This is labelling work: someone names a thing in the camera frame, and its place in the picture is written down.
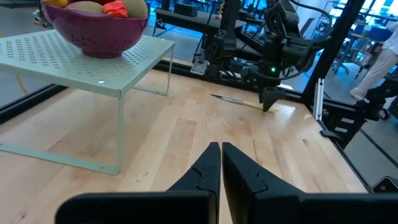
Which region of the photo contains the black background table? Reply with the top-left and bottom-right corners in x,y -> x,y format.
154,7 -> 249,35

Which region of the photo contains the pale green perforated metal shelf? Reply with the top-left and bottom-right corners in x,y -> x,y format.
0,29 -> 176,176

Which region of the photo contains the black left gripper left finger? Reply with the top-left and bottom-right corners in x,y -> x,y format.
55,141 -> 221,224

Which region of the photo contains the knife with cream handle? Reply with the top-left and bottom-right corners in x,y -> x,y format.
211,93 -> 280,114

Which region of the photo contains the black control box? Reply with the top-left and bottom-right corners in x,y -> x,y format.
320,102 -> 368,150

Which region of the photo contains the yellow hanging cord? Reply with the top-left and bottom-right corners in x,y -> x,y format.
14,73 -> 29,96

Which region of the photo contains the small red orange fruit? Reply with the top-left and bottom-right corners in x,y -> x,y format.
101,0 -> 129,19

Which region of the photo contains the yellow orange small pear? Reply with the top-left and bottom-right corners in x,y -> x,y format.
43,0 -> 69,8

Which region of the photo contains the silver aluminium bracket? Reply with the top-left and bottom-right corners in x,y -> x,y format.
313,77 -> 325,121

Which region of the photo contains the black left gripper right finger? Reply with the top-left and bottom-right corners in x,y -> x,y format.
222,142 -> 398,224

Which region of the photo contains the person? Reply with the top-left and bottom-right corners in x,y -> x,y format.
349,21 -> 398,101

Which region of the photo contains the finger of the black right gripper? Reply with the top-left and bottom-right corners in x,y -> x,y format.
259,86 -> 274,112
264,86 -> 287,112

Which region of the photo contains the purple plastic colander bowl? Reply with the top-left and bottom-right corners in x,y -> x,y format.
42,0 -> 149,59

